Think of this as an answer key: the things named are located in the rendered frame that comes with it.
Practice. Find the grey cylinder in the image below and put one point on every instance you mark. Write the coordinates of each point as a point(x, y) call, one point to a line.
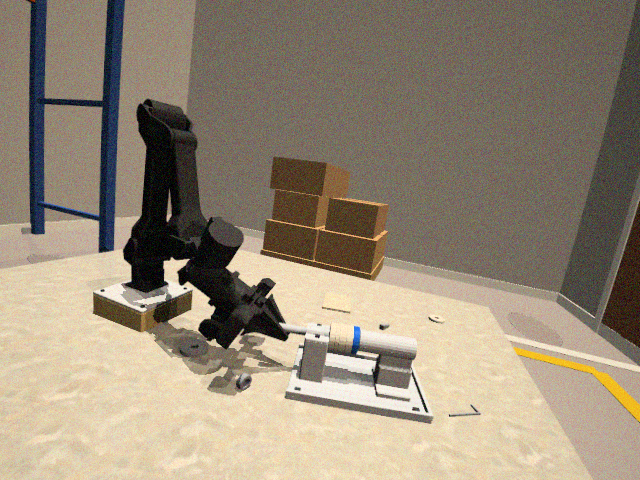
point(294, 329)

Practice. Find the blue spacer ring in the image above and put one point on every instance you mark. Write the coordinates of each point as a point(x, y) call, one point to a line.
point(356, 340)

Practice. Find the grey l-shaped allen key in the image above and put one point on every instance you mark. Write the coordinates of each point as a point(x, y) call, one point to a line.
point(466, 414)

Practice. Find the black ring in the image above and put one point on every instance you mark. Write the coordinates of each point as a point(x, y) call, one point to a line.
point(244, 381)

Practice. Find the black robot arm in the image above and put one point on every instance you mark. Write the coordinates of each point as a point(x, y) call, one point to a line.
point(171, 164)

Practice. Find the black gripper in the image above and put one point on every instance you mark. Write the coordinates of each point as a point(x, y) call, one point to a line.
point(250, 309)

